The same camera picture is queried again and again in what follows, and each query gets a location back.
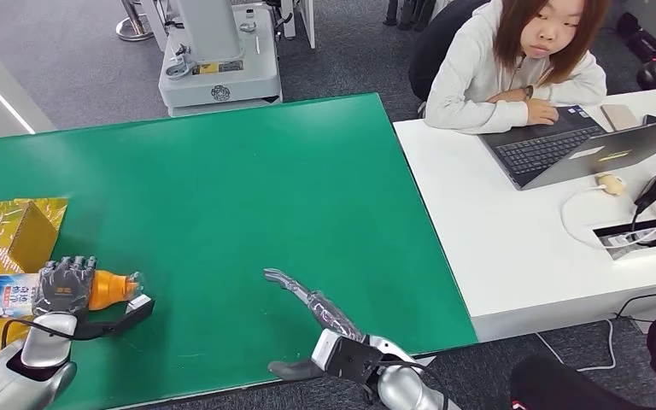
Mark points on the black equipment case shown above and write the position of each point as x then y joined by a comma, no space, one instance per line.
647,43

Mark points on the beige notebook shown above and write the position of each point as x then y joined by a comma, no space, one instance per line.
620,116

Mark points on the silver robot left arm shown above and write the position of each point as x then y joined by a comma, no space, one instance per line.
22,373

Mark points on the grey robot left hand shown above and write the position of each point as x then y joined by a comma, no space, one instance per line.
63,286

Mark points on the white table legs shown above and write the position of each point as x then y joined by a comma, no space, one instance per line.
307,21

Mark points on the black stand legs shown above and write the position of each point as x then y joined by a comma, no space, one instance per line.
409,12

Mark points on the black office chair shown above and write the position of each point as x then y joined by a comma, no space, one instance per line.
435,51

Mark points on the small beige device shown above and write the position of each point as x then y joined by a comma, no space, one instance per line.
611,184

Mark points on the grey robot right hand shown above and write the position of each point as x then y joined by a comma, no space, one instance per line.
333,314

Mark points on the white machine base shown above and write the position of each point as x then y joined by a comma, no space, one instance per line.
220,72

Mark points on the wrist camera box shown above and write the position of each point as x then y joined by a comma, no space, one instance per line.
350,356
135,308

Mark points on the white paper scrap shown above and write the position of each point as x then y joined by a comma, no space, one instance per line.
425,359

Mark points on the orange plastic bottle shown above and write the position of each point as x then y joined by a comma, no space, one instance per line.
0,297

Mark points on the black phone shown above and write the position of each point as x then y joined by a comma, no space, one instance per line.
653,119

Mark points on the desk power socket tray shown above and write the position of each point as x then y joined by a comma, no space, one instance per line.
616,240

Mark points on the yellow foil cardboard box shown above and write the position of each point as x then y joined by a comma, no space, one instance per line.
28,237

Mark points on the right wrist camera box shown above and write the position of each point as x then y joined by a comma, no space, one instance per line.
350,356

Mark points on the black rounded object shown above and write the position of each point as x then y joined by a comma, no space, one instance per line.
653,73

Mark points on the person at laptop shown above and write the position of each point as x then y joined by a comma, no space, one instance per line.
472,73

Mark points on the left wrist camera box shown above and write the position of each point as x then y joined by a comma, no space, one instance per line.
135,308

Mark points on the person in black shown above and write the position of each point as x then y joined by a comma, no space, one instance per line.
565,385

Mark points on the dark grey laptop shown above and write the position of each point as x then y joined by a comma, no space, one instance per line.
548,148

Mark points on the chrome stand base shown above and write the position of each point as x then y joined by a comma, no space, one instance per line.
134,29

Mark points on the black power adapter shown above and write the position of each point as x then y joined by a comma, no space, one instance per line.
653,188

